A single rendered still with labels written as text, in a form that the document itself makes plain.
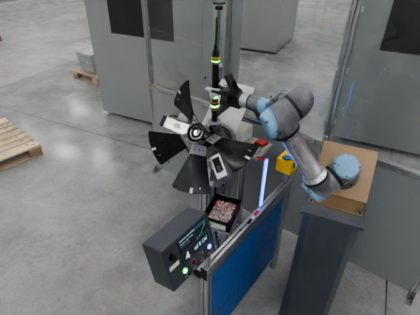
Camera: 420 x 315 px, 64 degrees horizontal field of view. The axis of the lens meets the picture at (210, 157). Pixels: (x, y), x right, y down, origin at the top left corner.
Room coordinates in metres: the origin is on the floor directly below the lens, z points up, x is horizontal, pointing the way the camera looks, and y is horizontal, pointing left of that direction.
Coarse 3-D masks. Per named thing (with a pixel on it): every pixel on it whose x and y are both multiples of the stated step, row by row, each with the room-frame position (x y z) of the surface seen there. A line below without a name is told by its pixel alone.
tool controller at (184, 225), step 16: (192, 208) 1.03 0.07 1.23; (176, 224) 0.93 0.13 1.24; (192, 224) 0.92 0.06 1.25; (208, 224) 0.97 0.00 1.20; (160, 240) 0.85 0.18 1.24; (176, 240) 0.84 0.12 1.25; (192, 240) 0.89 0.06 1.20; (208, 240) 0.94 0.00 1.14; (160, 256) 0.78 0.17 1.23; (176, 256) 0.80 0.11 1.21; (208, 256) 0.92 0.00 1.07; (160, 272) 0.79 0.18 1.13; (176, 272) 0.79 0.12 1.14; (176, 288) 0.76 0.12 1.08
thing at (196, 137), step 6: (192, 126) 1.73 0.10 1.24; (198, 126) 1.71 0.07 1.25; (204, 126) 1.70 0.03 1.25; (210, 126) 1.79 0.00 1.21; (192, 132) 1.70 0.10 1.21; (198, 132) 1.69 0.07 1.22; (204, 132) 1.67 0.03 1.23; (210, 132) 1.72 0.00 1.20; (192, 138) 1.68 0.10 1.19; (198, 138) 1.65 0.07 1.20; (204, 138) 1.67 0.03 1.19; (204, 144) 1.72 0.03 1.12; (210, 144) 1.71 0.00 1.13
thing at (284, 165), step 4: (284, 152) 1.72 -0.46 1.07; (280, 156) 1.68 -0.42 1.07; (280, 160) 1.65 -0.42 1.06; (284, 160) 1.64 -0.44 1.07; (288, 160) 1.63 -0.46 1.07; (276, 164) 1.66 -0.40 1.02; (280, 164) 1.64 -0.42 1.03; (284, 164) 1.63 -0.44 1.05; (288, 164) 1.61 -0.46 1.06; (292, 164) 1.62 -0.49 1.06; (276, 168) 1.66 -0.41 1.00; (280, 168) 1.64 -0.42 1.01; (284, 168) 1.63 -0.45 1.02; (288, 168) 1.61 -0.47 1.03; (292, 168) 1.62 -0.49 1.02; (284, 172) 1.62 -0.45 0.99; (288, 172) 1.61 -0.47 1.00
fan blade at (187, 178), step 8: (192, 160) 1.61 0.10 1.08; (200, 160) 1.63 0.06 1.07; (184, 168) 1.58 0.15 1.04; (192, 168) 1.58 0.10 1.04; (200, 168) 1.59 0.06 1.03; (184, 176) 1.55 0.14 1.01; (192, 176) 1.55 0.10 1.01; (200, 176) 1.56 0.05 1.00; (208, 176) 1.57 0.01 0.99; (176, 184) 1.52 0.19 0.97; (184, 184) 1.52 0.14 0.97; (192, 184) 1.52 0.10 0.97; (200, 184) 1.53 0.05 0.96; (208, 184) 1.54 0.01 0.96; (192, 192) 1.49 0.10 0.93; (200, 192) 1.49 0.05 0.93; (208, 192) 1.50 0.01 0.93
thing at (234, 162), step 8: (216, 144) 1.62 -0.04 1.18; (224, 144) 1.62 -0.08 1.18; (232, 144) 1.62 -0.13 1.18; (240, 144) 1.62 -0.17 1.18; (248, 144) 1.62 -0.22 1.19; (256, 144) 1.61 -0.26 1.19; (224, 152) 1.56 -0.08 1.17; (232, 152) 1.55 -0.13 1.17; (240, 152) 1.55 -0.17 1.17; (248, 152) 1.55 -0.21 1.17; (232, 160) 1.51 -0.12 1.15; (240, 160) 1.51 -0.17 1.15; (248, 160) 1.50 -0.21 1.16; (232, 168) 1.46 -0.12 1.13; (240, 168) 1.46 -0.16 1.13
